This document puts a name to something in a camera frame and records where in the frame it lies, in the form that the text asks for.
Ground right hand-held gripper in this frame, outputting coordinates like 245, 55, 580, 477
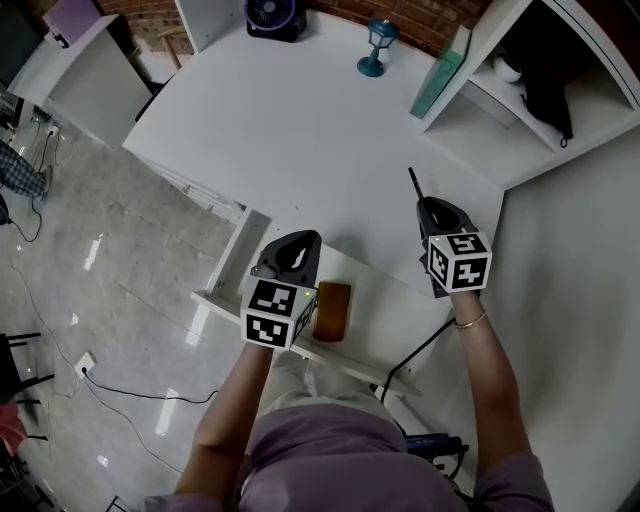
416, 196, 494, 300

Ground person's purple shirt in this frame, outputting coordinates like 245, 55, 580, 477
143, 406, 557, 512

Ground black pen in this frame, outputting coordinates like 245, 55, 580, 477
407, 166, 427, 202

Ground red cloth item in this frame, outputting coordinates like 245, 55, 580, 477
0, 401, 27, 457

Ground person's left forearm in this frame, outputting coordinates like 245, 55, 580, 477
173, 343, 282, 497

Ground white open shelf unit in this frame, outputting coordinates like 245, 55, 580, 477
420, 0, 640, 190

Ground person's beige trousers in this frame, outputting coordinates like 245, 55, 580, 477
258, 348, 402, 432

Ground purple black desk fan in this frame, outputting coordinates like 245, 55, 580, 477
243, 0, 308, 43

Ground white floor socket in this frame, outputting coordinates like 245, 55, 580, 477
73, 350, 98, 382

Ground black bag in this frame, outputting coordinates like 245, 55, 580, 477
518, 27, 576, 149

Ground white shelf panel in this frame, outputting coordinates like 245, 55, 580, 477
174, 0, 252, 56

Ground thick black cable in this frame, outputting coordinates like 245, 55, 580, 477
380, 316, 457, 407

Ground black chair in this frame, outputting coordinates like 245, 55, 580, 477
0, 331, 56, 407

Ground white drawer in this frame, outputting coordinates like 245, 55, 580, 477
189, 208, 454, 397

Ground white side table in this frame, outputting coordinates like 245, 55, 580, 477
6, 13, 152, 150

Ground teal book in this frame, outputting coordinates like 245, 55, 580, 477
409, 24, 473, 121

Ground purple box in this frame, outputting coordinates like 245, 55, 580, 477
41, 0, 105, 50

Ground white desk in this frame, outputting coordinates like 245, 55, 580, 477
122, 8, 506, 306

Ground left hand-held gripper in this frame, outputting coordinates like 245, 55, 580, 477
240, 229, 322, 350

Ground thin gold bracelet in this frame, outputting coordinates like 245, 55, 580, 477
453, 310, 488, 331

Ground black floor cable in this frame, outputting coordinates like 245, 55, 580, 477
81, 368, 220, 406

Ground thin black looped cable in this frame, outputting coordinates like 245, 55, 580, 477
0, 191, 44, 244

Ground teal lantern lamp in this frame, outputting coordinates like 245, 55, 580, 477
356, 18, 402, 79

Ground blue black power strip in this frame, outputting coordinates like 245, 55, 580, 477
403, 431, 471, 477

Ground person's right forearm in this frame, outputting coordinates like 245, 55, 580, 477
451, 291, 534, 474

